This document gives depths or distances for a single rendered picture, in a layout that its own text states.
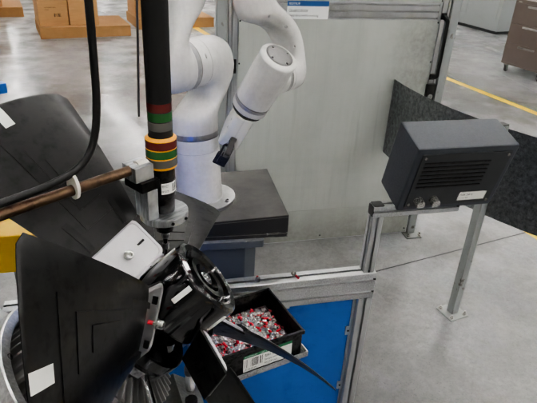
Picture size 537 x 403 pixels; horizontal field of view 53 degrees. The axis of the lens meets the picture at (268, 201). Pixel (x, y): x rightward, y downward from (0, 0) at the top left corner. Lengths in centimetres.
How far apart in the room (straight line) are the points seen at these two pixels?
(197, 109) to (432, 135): 56
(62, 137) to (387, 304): 219
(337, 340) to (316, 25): 158
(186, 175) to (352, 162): 170
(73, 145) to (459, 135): 87
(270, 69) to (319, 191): 190
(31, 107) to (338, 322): 101
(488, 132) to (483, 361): 144
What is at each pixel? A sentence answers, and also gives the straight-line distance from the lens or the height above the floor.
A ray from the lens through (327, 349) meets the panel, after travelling 159.
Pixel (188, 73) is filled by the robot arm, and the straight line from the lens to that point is 129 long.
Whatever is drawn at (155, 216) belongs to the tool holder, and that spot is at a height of 129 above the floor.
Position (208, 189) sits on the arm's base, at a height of 103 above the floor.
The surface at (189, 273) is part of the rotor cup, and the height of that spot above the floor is 126.
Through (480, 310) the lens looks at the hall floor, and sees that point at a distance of 290.
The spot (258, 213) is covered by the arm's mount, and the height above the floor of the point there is 99.
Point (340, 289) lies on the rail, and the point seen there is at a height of 82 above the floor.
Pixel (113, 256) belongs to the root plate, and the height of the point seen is 126.
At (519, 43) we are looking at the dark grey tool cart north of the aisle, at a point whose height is 39.
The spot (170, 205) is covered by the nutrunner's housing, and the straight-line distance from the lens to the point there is 79.
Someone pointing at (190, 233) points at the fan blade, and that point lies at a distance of 93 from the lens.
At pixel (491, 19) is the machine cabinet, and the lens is 1048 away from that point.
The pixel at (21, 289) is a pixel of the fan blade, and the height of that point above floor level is 141.
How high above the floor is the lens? 167
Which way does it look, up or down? 28 degrees down
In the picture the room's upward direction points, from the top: 3 degrees clockwise
